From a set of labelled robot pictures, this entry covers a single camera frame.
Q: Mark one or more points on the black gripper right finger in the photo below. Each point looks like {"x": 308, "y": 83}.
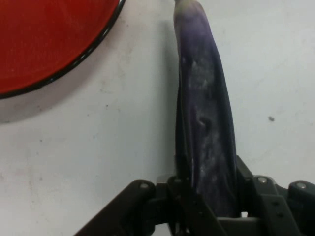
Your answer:
{"x": 278, "y": 209}

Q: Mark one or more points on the purple toy eggplant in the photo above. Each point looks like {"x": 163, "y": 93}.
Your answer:
{"x": 204, "y": 110}

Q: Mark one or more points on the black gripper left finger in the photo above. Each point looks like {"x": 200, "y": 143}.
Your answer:
{"x": 137, "y": 211}

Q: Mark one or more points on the red plate with black rim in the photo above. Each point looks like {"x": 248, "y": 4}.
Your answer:
{"x": 41, "y": 41}

